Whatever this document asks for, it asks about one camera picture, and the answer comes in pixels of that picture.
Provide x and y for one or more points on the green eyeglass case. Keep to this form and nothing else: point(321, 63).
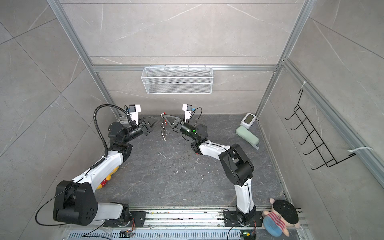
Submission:
point(245, 134)

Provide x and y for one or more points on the yellow plush toy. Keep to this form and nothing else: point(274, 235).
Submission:
point(107, 179)

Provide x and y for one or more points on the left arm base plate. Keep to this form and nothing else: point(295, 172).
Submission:
point(137, 218)

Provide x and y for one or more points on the white digital timer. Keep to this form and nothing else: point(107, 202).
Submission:
point(248, 120)

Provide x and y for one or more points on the white corner bracket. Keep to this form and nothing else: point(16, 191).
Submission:
point(124, 120)

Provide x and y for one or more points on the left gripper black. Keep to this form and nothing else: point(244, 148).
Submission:
point(145, 128)

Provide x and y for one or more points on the white wire mesh basket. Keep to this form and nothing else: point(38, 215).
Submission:
point(178, 80)

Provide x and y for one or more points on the boy plush doll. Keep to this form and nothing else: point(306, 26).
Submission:
point(282, 216)

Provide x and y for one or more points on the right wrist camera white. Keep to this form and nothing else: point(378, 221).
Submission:
point(188, 109)

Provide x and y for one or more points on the black wire hook rack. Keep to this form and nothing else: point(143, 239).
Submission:
point(314, 137)

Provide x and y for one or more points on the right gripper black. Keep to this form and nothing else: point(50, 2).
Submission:
point(179, 124)

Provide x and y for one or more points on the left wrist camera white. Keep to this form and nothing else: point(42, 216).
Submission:
point(133, 114)

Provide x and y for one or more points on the grey key organizer red handle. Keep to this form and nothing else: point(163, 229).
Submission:
point(163, 126)

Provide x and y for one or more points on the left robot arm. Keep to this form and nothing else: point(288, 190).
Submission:
point(75, 201)

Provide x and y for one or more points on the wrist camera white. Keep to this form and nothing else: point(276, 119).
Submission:
point(133, 114)
point(188, 109)

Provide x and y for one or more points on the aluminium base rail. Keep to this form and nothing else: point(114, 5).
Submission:
point(172, 223)

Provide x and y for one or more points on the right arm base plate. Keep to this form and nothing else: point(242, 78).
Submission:
point(237, 219)

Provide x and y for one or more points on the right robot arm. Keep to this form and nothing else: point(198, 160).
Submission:
point(236, 164)

